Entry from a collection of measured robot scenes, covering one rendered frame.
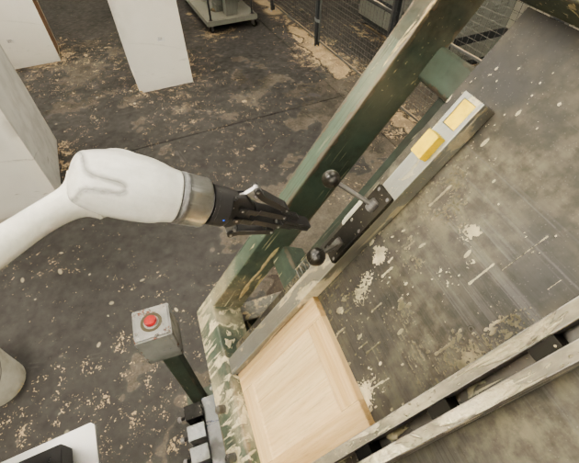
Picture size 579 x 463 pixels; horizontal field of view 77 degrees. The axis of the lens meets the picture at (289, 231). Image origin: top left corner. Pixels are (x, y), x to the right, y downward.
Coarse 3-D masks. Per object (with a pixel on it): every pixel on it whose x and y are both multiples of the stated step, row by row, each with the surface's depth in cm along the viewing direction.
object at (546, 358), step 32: (544, 320) 46; (576, 320) 44; (512, 352) 49; (544, 352) 46; (576, 352) 43; (448, 384) 55; (480, 384) 55; (512, 384) 48; (544, 384) 51; (416, 416) 60; (448, 416) 54; (480, 416) 55; (352, 448) 67; (384, 448) 62; (416, 448) 61
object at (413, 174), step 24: (480, 120) 63; (456, 144) 65; (408, 168) 70; (432, 168) 68; (408, 192) 71; (384, 216) 74; (360, 240) 78; (336, 264) 82; (312, 288) 87; (288, 312) 93; (264, 336) 99; (240, 360) 107
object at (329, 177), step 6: (324, 174) 71; (330, 174) 71; (336, 174) 71; (324, 180) 71; (330, 180) 70; (336, 180) 71; (330, 186) 71; (342, 186) 72; (348, 192) 73; (354, 192) 73; (360, 198) 73; (366, 198) 74; (372, 198) 74; (372, 204) 73; (378, 204) 73; (372, 210) 74
